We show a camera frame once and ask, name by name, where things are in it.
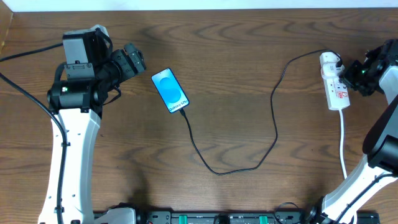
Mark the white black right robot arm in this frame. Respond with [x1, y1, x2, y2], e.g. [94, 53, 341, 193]
[306, 39, 397, 223]

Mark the white power strip cord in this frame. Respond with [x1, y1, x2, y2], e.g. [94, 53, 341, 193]
[338, 108, 358, 224]

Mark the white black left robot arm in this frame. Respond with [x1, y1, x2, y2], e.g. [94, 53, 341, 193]
[38, 25, 146, 223]

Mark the black USB charging cable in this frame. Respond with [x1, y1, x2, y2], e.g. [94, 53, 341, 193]
[179, 49, 344, 176]

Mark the white power strip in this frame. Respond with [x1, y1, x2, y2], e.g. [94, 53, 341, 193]
[323, 76, 350, 111]

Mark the blue Galaxy smartphone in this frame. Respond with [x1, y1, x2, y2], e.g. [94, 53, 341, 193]
[151, 68, 190, 113]

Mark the white USB charger adapter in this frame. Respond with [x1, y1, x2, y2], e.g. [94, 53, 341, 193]
[320, 52, 345, 80]

